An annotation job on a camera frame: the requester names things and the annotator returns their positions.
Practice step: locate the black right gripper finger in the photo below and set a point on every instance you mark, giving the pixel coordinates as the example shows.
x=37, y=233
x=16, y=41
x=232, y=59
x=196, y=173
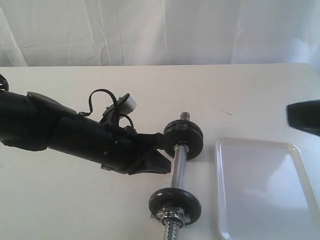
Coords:
x=304, y=116

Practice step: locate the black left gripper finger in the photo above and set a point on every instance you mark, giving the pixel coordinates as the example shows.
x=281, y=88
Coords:
x=146, y=143
x=151, y=163

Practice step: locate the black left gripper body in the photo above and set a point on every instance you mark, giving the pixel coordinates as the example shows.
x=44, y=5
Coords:
x=120, y=150

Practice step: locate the chrome threaded dumbbell bar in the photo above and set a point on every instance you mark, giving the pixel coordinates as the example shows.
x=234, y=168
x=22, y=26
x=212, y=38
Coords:
x=178, y=142

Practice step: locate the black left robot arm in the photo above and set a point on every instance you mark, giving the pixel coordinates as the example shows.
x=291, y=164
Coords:
x=35, y=122

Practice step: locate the chrome spin-lock collar nut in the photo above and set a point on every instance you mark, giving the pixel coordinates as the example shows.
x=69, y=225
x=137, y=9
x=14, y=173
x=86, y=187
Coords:
x=171, y=213

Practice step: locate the white plastic tray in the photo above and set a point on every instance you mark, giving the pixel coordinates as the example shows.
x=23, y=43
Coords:
x=264, y=191

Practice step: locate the white backdrop cloth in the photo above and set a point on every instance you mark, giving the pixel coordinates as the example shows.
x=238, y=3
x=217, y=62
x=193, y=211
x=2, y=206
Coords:
x=158, y=32

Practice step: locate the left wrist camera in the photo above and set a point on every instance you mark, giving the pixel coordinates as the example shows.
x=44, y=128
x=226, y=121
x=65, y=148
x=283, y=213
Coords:
x=126, y=105

